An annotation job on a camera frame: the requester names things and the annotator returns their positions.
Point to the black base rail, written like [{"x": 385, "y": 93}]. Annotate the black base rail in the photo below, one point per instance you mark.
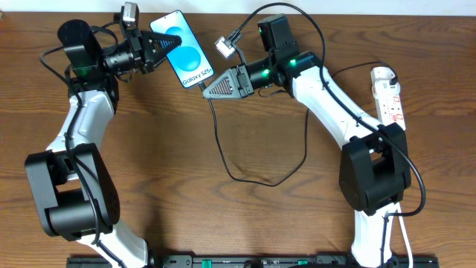
[{"x": 321, "y": 260}]

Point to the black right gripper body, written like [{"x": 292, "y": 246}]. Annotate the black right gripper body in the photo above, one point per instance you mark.
[{"x": 242, "y": 80}]

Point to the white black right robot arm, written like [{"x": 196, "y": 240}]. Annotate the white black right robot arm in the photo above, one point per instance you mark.
[{"x": 374, "y": 168}]

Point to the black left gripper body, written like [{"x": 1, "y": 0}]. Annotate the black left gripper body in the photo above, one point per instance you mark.
[{"x": 137, "y": 52}]

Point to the white power strip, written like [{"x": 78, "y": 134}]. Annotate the white power strip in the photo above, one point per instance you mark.
[{"x": 385, "y": 90}]

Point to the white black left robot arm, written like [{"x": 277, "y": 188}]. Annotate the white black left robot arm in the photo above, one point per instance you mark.
[{"x": 74, "y": 194}]

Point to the blue Galaxy smartphone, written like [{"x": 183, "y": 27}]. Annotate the blue Galaxy smartphone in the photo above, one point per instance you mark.
[{"x": 188, "y": 60}]

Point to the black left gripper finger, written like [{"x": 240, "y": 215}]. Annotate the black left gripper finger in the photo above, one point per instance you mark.
[
  {"x": 158, "y": 54},
  {"x": 159, "y": 41}
]

